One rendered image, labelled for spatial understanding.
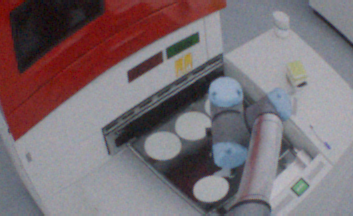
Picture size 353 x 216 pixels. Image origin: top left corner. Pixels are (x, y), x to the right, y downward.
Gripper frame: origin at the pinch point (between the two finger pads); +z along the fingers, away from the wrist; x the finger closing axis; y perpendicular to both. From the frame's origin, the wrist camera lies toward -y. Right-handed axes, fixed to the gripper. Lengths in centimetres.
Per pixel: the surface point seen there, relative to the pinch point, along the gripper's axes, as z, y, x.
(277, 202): 1.0, -14.1, 14.1
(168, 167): 7.3, 17.6, -9.3
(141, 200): 14.8, 26.8, -1.6
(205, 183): 7.2, 7.6, -2.3
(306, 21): 105, -78, -179
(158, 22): -31.4, 16.3, -27.3
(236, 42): 103, -16, -150
